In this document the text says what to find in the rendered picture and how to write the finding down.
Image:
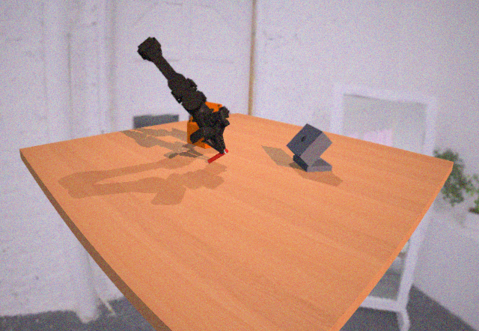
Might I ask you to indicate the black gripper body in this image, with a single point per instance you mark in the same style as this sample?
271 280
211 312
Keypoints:
205 130

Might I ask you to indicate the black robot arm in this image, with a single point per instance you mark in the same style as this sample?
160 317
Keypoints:
183 90

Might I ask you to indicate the grey flat panel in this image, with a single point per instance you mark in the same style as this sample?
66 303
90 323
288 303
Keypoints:
308 145

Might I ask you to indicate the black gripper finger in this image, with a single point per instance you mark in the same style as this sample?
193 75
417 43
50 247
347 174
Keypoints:
214 142
221 139

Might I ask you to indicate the red peg with white band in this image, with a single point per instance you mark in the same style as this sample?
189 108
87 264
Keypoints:
217 156

